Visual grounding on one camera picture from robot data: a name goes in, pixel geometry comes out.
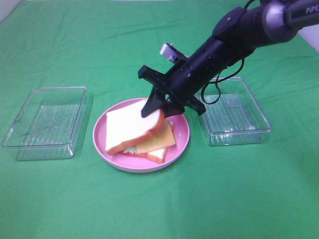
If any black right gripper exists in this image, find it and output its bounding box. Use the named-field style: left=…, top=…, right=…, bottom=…
left=137, top=39, right=207, bottom=120

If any yellow cheese slice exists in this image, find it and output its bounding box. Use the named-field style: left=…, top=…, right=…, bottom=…
left=136, top=120, right=176, bottom=154

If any toast bread slice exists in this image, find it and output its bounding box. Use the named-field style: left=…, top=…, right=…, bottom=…
left=105, top=99, right=164, bottom=155
left=120, top=120, right=174, bottom=164

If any green lettuce leaf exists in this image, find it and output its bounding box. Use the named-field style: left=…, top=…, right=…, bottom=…
left=123, top=146, right=137, bottom=154

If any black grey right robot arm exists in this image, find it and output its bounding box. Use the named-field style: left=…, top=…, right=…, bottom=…
left=138, top=0, right=319, bottom=117

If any pink plate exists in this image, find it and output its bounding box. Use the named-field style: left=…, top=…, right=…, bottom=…
left=92, top=98, right=190, bottom=173

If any right clear plastic container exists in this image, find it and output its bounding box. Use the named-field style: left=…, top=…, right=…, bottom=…
left=196, top=77, right=272, bottom=146

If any clear plastic container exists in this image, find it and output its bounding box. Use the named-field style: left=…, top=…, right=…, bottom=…
left=196, top=77, right=272, bottom=146
left=1, top=87, right=87, bottom=161

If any left clear plastic container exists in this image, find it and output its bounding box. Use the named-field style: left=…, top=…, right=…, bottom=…
left=1, top=87, right=87, bottom=161

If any green tablecloth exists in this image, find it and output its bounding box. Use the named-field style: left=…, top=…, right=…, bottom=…
left=0, top=0, right=319, bottom=239

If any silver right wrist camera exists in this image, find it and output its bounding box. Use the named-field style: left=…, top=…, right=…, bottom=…
left=159, top=43, right=187, bottom=64

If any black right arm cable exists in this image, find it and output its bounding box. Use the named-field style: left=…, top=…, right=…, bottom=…
left=200, top=0, right=257, bottom=105

